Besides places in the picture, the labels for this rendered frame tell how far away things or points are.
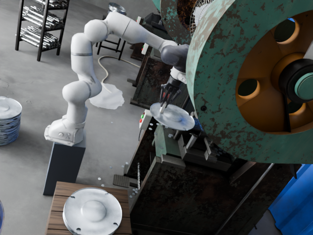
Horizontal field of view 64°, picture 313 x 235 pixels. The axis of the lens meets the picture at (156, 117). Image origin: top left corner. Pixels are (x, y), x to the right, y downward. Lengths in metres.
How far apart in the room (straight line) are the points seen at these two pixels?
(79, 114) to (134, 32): 0.54
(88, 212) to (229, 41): 1.01
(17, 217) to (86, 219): 0.56
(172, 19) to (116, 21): 1.41
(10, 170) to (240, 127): 1.54
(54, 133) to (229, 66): 1.05
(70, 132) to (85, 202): 0.41
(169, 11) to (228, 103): 1.79
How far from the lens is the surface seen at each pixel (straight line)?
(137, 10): 8.01
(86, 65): 1.39
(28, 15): 3.59
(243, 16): 0.92
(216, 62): 0.93
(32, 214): 1.81
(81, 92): 1.38
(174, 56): 1.34
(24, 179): 1.98
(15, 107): 2.19
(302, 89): 1.04
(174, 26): 2.71
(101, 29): 1.30
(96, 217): 1.36
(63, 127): 1.55
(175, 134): 1.58
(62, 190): 1.47
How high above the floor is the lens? 1.47
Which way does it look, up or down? 28 degrees down
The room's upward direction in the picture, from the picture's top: 24 degrees clockwise
